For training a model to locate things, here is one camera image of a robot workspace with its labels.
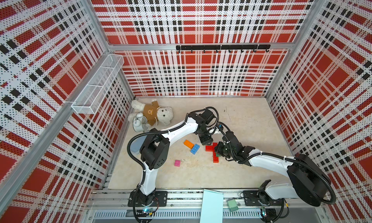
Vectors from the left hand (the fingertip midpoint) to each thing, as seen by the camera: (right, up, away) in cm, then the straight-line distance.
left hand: (208, 139), depth 88 cm
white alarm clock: (-44, +10, +5) cm, 45 cm away
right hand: (+4, -5, 0) cm, 7 cm away
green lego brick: (+5, -9, -2) cm, 11 cm away
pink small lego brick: (-19, -14, -3) cm, 24 cm away
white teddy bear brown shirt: (-37, +15, +14) cm, 42 cm away
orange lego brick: (-13, -4, +6) cm, 15 cm away
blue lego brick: (-8, -7, +3) cm, 11 cm away
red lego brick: (+4, -12, -1) cm, 13 cm away
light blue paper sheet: (0, -30, -18) cm, 35 cm away
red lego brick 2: (+1, -6, +1) cm, 6 cm away
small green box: (+11, -30, -16) cm, 36 cm away
